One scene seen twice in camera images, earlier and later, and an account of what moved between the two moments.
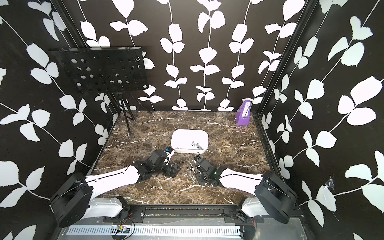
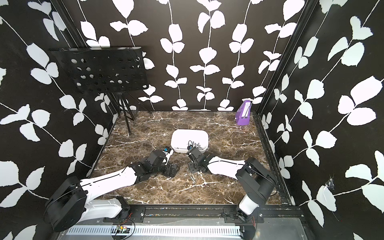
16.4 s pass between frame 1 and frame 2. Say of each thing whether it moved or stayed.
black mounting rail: stayed
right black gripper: moved
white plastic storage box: stayed
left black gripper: stayed
